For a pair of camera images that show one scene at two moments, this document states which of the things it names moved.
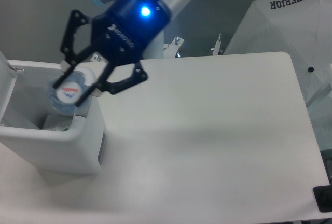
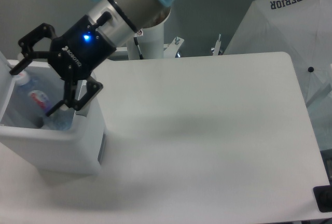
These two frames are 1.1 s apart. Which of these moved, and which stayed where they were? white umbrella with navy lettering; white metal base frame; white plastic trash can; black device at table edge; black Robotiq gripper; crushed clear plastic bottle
Moved: black Robotiq gripper; crushed clear plastic bottle
Stayed: black device at table edge; white umbrella with navy lettering; white metal base frame; white plastic trash can
